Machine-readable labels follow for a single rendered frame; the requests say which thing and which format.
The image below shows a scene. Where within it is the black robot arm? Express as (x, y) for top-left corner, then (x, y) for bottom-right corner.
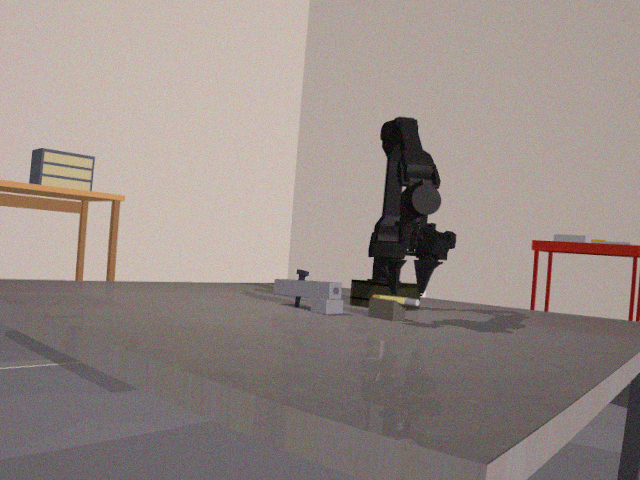
(367, 116), (456, 282)

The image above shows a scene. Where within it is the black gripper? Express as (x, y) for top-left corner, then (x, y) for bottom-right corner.
(372, 216), (447, 295)

